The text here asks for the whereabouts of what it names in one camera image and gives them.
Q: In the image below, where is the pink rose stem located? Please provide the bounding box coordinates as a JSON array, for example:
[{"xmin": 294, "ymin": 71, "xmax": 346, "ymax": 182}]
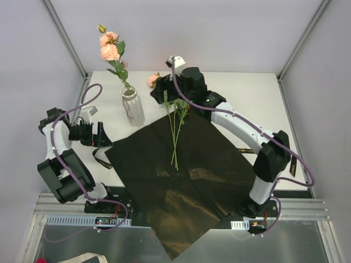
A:
[
  {"xmin": 97, "ymin": 24, "xmax": 134, "ymax": 96},
  {"xmin": 171, "ymin": 99, "xmax": 190, "ymax": 170},
  {"xmin": 163, "ymin": 91, "xmax": 179, "ymax": 170},
  {"xmin": 148, "ymin": 72, "xmax": 177, "ymax": 165}
]

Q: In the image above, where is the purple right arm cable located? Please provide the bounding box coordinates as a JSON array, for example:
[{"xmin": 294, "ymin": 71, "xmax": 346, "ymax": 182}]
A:
[{"xmin": 171, "ymin": 64, "xmax": 316, "ymax": 238}]

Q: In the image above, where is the cream tote bag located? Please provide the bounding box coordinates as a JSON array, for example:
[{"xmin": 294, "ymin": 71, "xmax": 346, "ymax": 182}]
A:
[{"xmin": 59, "ymin": 253, "xmax": 108, "ymax": 263}]

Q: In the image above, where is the aluminium front frame rail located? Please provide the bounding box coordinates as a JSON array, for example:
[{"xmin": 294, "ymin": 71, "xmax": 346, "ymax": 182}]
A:
[{"xmin": 34, "ymin": 193, "xmax": 332, "ymax": 221}]

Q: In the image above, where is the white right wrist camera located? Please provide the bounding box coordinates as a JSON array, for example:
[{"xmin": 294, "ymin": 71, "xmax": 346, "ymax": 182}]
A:
[{"xmin": 166, "ymin": 56, "xmax": 186, "ymax": 76}]

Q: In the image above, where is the red cloth item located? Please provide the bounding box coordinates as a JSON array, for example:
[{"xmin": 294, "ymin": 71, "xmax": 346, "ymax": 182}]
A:
[{"xmin": 35, "ymin": 258, "xmax": 48, "ymax": 263}]

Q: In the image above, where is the right white cable duct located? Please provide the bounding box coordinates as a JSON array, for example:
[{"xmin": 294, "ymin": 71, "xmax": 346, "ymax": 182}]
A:
[{"xmin": 230, "ymin": 219, "xmax": 268, "ymax": 231}]

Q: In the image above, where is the left aluminium frame post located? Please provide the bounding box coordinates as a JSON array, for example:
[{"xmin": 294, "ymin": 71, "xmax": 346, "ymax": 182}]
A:
[{"xmin": 42, "ymin": 0, "xmax": 93, "ymax": 80}]

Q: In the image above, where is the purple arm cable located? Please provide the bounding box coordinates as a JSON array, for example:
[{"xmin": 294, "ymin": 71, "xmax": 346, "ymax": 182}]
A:
[
  {"xmin": 171, "ymin": 64, "xmax": 316, "ymax": 238},
  {"xmin": 51, "ymin": 83, "xmax": 129, "ymax": 233}
]

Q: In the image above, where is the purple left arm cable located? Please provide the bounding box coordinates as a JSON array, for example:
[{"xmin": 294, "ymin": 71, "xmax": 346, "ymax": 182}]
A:
[{"xmin": 51, "ymin": 83, "xmax": 129, "ymax": 233}]

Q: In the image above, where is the left white cable duct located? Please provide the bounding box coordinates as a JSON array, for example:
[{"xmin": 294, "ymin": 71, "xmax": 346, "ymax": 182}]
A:
[{"xmin": 46, "ymin": 215, "xmax": 132, "ymax": 227}]

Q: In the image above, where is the white cable duct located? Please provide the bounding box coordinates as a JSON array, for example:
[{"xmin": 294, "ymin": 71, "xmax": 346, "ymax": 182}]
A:
[
  {"xmin": 230, "ymin": 219, "xmax": 268, "ymax": 231},
  {"xmin": 46, "ymin": 215, "xmax": 132, "ymax": 227}
]

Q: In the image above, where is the right aluminium frame post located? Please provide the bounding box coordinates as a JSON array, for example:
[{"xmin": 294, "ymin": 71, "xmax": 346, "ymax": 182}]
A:
[{"xmin": 277, "ymin": 0, "xmax": 332, "ymax": 83}]

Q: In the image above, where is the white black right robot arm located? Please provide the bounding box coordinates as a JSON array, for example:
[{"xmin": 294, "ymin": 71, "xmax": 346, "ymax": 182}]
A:
[{"xmin": 149, "ymin": 67, "xmax": 291, "ymax": 216}]

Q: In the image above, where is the aluminium frame post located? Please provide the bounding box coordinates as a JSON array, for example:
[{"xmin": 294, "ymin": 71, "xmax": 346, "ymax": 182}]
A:
[
  {"xmin": 42, "ymin": 0, "xmax": 93, "ymax": 80},
  {"xmin": 277, "ymin": 0, "xmax": 332, "ymax": 83}
]

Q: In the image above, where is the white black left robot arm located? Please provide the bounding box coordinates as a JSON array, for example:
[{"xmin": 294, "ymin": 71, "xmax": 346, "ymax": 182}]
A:
[{"xmin": 37, "ymin": 107, "xmax": 116, "ymax": 213}]

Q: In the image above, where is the black ribbon gold lettering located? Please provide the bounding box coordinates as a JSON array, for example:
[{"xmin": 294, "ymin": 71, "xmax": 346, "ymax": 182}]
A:
[{"xmin": 92, "ymin": 141, "xmax": 298, "ymax": 176}]

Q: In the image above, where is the black paper flower wrap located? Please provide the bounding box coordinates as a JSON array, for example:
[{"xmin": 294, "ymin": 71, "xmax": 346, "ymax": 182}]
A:
[{"xmin": 105, "ymin": 112, "xmax": 255, "ymax": 259}]

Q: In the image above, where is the white ribbed ceramic vase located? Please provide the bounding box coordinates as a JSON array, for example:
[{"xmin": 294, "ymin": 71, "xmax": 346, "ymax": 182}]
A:
[{"xmin": 121, "ymin": 86, "xmax": 145, "ymax": 127}]

